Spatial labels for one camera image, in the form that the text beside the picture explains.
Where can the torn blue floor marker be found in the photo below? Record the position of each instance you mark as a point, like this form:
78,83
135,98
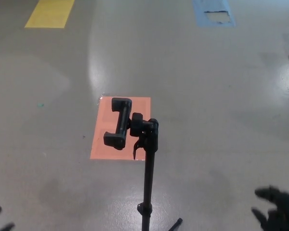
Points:
202,14

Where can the yellow rectangular floor marker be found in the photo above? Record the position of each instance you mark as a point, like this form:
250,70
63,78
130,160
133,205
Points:
50,14

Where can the black tripod phone stand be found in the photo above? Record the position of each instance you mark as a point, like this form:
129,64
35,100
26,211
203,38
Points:
149,168

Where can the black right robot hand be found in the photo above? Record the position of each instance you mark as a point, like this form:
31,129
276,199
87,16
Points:
285,211

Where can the orange rectangular floor marker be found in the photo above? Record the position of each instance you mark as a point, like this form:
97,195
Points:
101,130

